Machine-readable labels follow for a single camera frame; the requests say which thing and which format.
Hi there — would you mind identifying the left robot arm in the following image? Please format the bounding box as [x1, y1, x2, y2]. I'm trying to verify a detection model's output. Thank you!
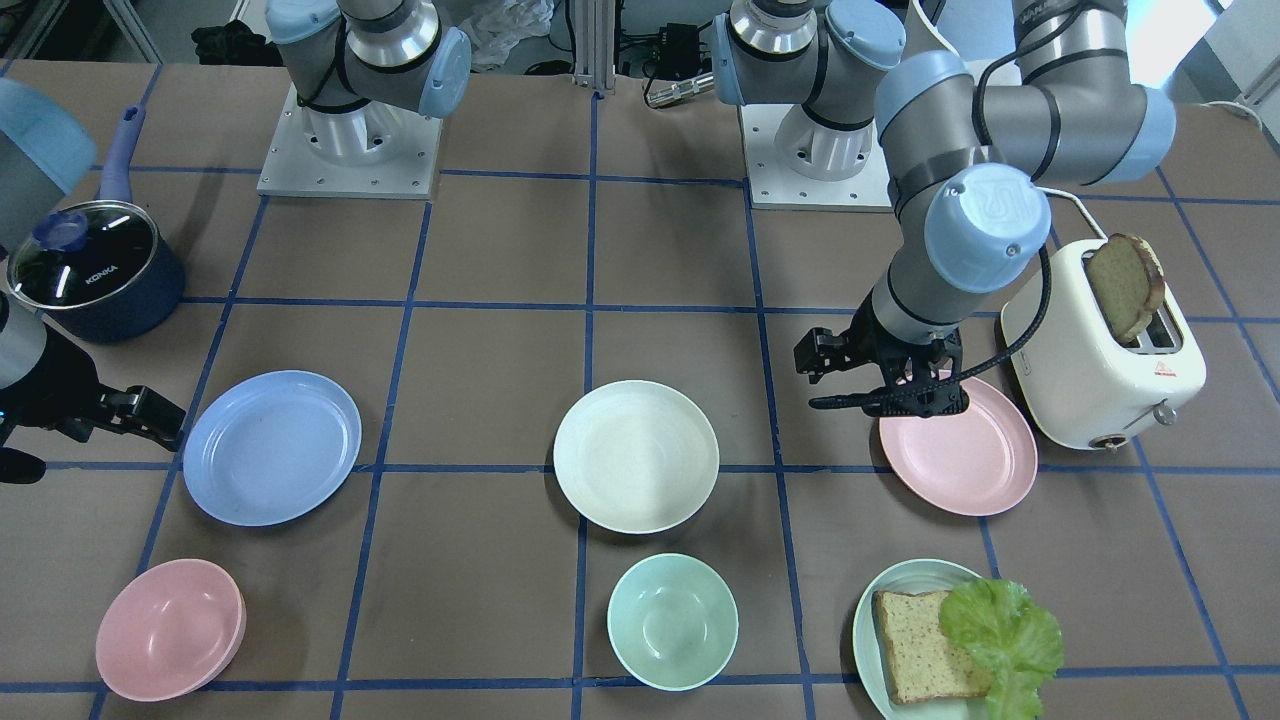
[710, 1, 1176, 418]

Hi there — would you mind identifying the light green plate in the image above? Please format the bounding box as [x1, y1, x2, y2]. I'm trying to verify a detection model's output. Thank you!
[850, 559, 988, 719]

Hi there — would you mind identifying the bread slice in toaster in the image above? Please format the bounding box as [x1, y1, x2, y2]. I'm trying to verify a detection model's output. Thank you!
[1084, 233, 1166, 345]

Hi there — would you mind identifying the pink plate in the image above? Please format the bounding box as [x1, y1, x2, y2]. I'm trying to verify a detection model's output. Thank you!
[878, 378, 1038, 518]

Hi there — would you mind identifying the glass pot lid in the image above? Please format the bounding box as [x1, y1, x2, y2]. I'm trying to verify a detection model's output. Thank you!
[6, 200, 165, 309]

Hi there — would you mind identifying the cream toaster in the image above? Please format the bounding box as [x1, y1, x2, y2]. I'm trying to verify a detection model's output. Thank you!
[1012, 238, 1207, 450]

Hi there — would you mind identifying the blue plate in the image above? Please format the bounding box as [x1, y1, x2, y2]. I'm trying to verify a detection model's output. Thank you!
[183, 370, 362, 527]

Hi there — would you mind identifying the green bowl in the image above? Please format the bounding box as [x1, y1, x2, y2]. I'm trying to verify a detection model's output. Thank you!
[605, 553, 740, 692]

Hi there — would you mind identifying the pink bowl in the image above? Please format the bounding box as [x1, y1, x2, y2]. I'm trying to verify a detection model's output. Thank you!
[95, 559, 247, 702]

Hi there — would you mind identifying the white toaster power cable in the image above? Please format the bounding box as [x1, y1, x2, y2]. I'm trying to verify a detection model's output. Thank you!
[1041, 186, 1111, 241]

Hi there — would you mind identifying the aluminium frame post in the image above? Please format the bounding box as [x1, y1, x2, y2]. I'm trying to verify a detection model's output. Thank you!
[564, 0, 618, 97]

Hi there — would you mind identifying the green lettuce leaf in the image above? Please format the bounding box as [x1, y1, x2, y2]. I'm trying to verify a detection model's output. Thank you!
[940, 579, 1065, 719]

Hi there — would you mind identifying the bread slice on plate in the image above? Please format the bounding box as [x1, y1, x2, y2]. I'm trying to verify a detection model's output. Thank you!
[873, 591, 993, 705]

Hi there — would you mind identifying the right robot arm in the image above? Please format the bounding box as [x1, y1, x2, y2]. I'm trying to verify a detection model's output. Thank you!
[1, 1, 471, 451]

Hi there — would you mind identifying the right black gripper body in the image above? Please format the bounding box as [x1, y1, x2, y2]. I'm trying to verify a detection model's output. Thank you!
[1, 320, 186, 451]

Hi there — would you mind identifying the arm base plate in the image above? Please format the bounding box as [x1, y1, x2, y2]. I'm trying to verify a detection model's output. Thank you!
[257, 87, 443, 201]
[739, 104, 892, 213]

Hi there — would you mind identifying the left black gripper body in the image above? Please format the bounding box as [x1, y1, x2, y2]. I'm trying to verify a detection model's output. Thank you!
[794, 305, 969, 418]

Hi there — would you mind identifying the cream plate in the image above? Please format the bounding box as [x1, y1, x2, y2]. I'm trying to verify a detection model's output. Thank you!
[553, 380, 721, 536]

